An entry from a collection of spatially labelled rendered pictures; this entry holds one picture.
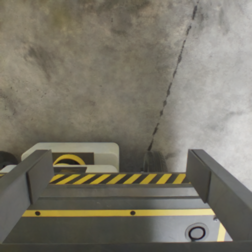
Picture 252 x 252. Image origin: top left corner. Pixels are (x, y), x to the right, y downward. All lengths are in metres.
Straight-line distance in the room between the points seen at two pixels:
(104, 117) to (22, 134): 0.28
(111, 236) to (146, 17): 0.55
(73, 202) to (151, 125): 0.37
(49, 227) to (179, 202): 0.23
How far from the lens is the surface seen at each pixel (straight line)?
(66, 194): 0.33
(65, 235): 0.38
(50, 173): 0.17
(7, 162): 0.68
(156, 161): 0.50
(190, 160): 0.16
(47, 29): 0.63
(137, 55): 0.58
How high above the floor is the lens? 0.57
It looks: 75 degrees down
